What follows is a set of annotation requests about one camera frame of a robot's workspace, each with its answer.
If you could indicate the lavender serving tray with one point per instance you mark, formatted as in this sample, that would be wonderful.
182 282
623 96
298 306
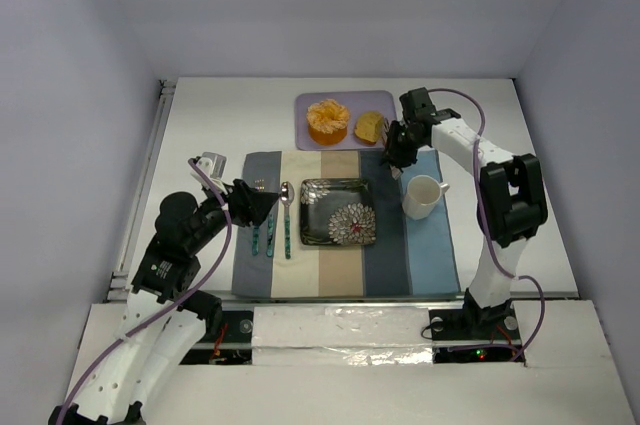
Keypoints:
357 101

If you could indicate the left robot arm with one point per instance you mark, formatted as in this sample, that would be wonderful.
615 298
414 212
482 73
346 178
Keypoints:
164 317

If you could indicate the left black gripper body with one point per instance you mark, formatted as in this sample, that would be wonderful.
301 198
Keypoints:
239 201

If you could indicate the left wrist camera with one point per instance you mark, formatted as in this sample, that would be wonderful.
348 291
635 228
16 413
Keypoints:
208 169

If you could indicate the spoon with teal handle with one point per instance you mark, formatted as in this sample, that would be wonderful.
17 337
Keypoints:
287 195

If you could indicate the orange bundt cake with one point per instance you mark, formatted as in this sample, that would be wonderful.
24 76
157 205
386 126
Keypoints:
328 121

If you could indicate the striped cloth placemat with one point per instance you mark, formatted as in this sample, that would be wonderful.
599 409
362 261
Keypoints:
408 258

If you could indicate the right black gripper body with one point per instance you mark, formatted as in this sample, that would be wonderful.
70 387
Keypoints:
400 146

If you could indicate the foil covered front panel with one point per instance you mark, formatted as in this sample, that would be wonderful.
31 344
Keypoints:
359 336

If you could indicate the aluminium frame rail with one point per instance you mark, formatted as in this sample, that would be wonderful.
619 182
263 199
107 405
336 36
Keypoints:
117 288

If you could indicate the slice of bread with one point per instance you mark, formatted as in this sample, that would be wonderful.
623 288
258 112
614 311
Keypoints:
369 127

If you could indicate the black floral square plate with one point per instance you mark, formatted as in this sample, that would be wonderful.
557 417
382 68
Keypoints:
337 212

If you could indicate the fork with teal handle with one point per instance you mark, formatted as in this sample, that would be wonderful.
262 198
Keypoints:
260 186

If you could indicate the white ceramic mug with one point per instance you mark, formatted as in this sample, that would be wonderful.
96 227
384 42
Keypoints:
422 195

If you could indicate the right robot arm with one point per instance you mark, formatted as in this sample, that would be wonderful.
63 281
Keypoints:
511 207

